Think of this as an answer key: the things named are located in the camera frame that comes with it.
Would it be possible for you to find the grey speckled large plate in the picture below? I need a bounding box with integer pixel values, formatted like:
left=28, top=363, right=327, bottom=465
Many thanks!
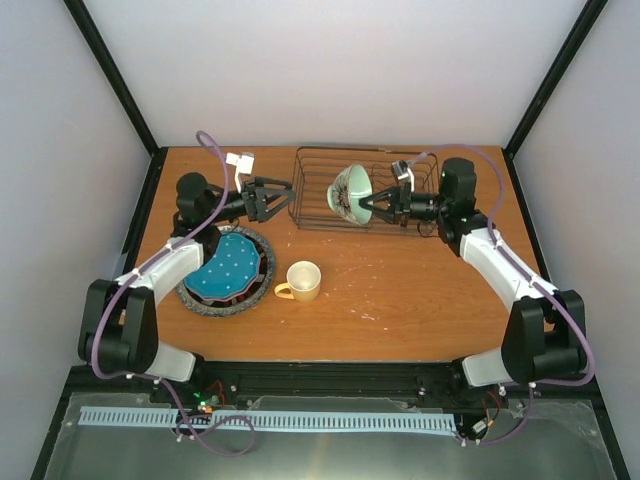
left=175, top=226, right=276, bottom=318

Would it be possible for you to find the black frame post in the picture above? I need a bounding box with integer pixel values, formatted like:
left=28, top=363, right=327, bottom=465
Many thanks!
left=503, top=0, right=609, bottom=156
left=62, top=0, right=161, bottom=156

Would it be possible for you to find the pink plate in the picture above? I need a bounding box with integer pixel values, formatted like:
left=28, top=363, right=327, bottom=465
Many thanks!
left=190, top=272, right=268, bottom=304

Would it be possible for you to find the black wire dish rack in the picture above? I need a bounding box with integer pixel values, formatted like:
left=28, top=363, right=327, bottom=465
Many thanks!
left=288, top=145, right=437, bottom=237

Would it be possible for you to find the left black frame post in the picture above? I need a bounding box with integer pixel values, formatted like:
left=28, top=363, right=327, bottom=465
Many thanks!
left=62, top=0, right=161, bottom=156

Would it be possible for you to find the green ceramic bowl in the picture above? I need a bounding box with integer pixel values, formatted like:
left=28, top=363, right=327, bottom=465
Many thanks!
left=327, top=164, right=372, bottom=225

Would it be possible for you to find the yellow mug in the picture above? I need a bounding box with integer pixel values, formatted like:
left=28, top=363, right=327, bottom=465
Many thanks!
left=274, top=261, right=322, bottom=303

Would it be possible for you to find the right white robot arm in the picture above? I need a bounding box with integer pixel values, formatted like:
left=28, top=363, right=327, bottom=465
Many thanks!
left=359, top=158, right=595, bottom=388

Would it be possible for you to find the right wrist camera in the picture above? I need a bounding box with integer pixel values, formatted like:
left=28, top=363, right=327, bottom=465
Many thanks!
left=391, top=160, right=415, bottom=192

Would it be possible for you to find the blue dotted plate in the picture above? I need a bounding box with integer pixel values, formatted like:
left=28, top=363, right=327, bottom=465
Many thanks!
left=184, top=233, right=260, bottom=301

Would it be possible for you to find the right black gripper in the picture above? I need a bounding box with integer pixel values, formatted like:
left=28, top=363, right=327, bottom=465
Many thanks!
left=358, top=181, right=448, bottom=228

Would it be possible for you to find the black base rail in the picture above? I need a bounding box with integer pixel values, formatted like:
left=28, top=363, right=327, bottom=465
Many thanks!
left=61, top=361, right=603, bottom=412

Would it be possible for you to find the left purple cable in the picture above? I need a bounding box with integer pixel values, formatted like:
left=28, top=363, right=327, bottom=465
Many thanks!
left=89, top=130, right=257, bottom=456

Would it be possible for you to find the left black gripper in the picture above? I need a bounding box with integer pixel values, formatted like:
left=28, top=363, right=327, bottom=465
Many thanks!
left=206, top=176, right=296, bottom=224

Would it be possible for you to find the light blue cable duct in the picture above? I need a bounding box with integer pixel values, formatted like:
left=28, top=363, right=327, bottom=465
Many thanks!
left=77, top=406, right=456, bottom=436

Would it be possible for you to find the right black frame post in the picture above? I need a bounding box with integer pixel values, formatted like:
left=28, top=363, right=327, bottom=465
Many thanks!
left=503, top=0, right=609, bottom=156

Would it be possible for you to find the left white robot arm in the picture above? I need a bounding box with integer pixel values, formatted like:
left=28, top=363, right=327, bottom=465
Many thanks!
left=78, top=172, right=295, bottom=403

